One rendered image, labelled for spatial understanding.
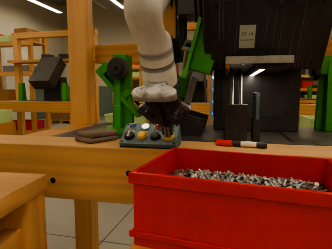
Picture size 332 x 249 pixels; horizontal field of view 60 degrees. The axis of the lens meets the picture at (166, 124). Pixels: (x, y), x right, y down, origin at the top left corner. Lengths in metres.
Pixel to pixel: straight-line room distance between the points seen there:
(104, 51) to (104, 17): 10.99
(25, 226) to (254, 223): 0.49
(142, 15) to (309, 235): 0.41
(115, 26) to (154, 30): 11.70
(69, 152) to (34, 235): 0.22
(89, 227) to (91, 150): 0.87
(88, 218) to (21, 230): 0.88
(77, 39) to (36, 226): 0.97
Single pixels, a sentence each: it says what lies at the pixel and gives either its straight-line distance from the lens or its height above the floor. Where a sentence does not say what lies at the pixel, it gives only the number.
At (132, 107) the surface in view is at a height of 0.99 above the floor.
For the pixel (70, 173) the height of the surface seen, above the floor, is 0.82.
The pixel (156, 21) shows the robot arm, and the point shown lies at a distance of 0.52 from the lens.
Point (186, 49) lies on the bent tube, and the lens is 1.01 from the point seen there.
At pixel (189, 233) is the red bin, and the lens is 0.46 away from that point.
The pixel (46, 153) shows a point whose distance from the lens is 0.85.
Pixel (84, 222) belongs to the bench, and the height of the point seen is 0.38.
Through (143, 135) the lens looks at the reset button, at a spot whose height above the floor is 0.93.
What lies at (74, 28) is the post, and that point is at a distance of 1.50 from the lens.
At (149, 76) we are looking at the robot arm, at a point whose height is 1.07.
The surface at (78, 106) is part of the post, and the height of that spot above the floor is 0.97.
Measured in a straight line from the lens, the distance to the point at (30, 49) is 6.27.
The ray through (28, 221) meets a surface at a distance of 0.72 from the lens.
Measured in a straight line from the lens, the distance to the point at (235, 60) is 0.75.
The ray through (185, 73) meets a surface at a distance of 0.92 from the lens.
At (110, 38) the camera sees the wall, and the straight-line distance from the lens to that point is 12.24.
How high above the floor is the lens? 1.04
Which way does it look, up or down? 7 degrees down
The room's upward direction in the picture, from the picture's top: straight up
